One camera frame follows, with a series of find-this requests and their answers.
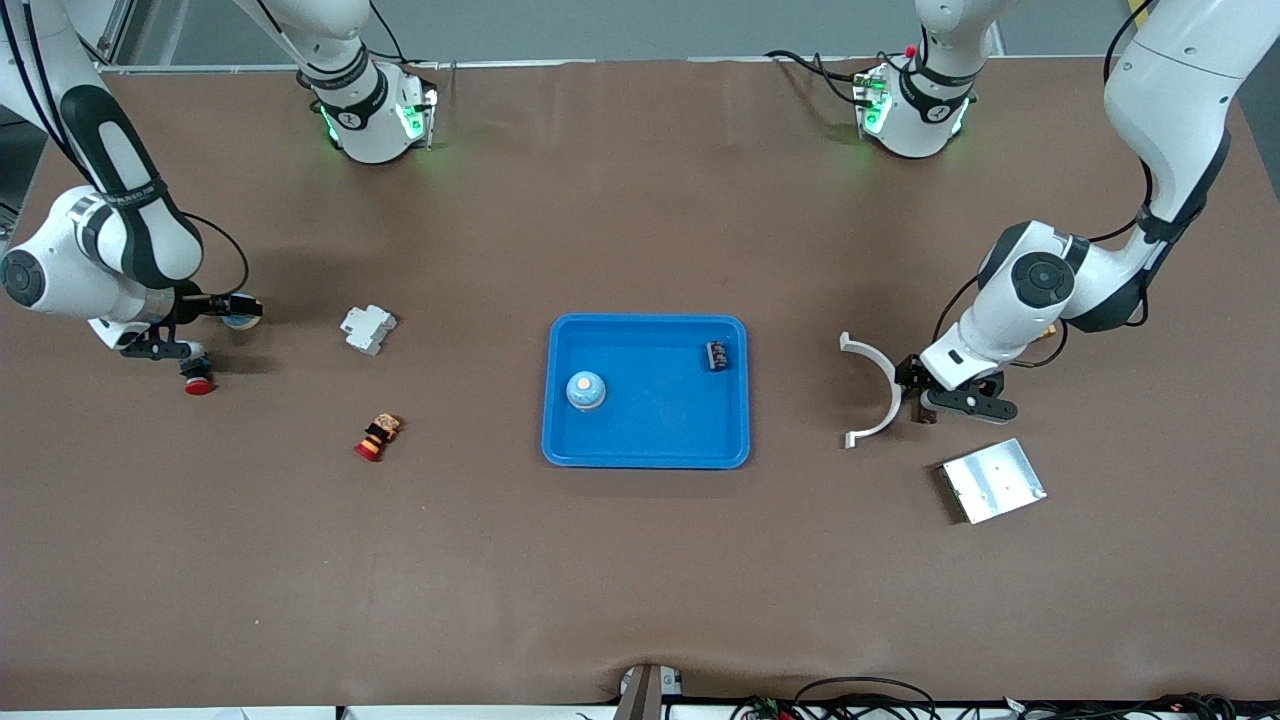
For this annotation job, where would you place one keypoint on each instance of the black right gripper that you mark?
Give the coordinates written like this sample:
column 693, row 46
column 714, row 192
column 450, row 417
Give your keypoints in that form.
column 192, row 309

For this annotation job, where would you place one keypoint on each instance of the light blue service bell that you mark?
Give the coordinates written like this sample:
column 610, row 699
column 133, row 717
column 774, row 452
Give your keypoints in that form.
column 243, row 322
column 586, row 390

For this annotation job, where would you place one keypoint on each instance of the long dark electrolytic capacitor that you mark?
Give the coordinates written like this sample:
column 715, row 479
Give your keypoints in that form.
column 927, row 414

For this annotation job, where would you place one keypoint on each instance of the small dark terminal block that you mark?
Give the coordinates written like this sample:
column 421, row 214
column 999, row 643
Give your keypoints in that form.
column 718, row 355

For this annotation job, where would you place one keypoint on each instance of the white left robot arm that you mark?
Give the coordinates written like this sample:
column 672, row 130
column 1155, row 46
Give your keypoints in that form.
column 1180, row 90

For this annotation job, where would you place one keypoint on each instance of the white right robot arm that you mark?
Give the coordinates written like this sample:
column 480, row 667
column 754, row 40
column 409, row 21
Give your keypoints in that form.
column 60, row 270

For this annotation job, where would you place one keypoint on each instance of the blue plastic tray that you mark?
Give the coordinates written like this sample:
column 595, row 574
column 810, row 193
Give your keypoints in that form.
column 645, row 430

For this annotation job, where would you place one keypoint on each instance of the red button with blue-black base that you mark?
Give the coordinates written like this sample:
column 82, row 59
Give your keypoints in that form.
column 198, row 385

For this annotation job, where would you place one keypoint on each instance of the silver metal plate box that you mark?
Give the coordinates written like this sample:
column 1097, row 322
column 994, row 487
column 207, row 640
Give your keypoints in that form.
column 995, row 482

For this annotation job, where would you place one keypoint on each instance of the white circuit breaker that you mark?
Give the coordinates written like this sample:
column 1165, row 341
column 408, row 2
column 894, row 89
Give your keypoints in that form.
column 367, row 330

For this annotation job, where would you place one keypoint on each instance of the red emergency button orange base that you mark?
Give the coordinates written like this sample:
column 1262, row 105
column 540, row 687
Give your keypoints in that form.
column 378, row 435

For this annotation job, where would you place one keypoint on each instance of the brown table mat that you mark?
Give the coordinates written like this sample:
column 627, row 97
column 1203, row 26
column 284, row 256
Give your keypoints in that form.
column 640, row 580

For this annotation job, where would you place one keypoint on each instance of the white curved plastic bracket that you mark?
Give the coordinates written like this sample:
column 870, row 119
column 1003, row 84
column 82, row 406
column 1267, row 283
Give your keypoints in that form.
column 898, row 392

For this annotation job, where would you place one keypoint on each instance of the aluminium frame post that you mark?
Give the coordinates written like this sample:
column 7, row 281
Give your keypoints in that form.
column 120, row 30

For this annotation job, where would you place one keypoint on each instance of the grey metal mount bracket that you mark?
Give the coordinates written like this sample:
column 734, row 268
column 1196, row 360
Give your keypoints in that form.
column 645, row 692

